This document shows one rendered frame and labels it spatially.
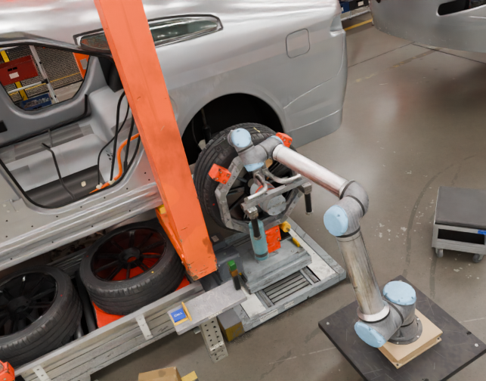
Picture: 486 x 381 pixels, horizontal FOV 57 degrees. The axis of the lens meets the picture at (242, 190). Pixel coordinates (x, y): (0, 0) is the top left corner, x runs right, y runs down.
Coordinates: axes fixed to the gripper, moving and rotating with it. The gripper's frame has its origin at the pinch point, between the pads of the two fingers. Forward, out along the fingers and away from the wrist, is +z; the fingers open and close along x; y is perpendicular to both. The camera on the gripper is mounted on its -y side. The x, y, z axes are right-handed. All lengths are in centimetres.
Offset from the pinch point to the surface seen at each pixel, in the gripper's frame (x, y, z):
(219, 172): -10.3, -14.7, -13.0
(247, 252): -76, -26, 52
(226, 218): -35.9, -26.1, 0.7
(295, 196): -53, 17, 10
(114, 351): -63, -127, 17
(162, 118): 29, -24, -42
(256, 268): -84, -29, 36
